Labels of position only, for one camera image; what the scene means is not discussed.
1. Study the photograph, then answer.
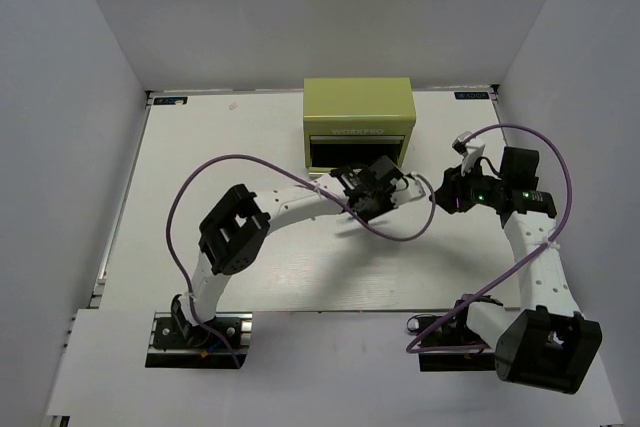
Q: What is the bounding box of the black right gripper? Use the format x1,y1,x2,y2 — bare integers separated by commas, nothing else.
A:
429,155,507,214

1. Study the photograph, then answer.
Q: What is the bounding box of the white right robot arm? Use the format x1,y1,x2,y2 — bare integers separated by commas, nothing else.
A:
422,142,602,394

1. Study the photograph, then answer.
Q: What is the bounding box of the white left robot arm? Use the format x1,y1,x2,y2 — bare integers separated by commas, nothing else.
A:
171,156,410,346

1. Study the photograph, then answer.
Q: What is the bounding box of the green metal drawer cabinet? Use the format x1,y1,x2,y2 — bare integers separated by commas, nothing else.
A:
303,77,417,173

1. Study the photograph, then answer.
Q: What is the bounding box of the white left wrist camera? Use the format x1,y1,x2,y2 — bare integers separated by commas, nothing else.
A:
392,174,431,207

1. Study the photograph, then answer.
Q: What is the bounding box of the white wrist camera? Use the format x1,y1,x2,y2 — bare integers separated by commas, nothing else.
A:
452,131,486,176
392,174,431,207

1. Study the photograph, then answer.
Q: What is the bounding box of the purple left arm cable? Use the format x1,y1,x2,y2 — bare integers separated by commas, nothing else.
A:
167,154,437,368

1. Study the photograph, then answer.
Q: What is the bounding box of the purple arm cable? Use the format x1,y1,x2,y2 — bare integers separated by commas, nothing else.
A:
167,154,437,368
404,122,572,354

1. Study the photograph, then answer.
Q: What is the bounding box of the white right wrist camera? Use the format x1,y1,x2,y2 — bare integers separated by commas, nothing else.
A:
452,131,486,176

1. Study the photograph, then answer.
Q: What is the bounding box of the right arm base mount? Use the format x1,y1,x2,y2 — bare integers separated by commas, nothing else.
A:
411,295,514,372

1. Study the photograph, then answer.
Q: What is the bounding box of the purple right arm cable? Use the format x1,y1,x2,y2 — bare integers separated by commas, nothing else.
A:
404,122,572,354

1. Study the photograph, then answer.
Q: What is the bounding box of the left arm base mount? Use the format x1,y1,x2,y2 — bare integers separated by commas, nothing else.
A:
145,312,253,370

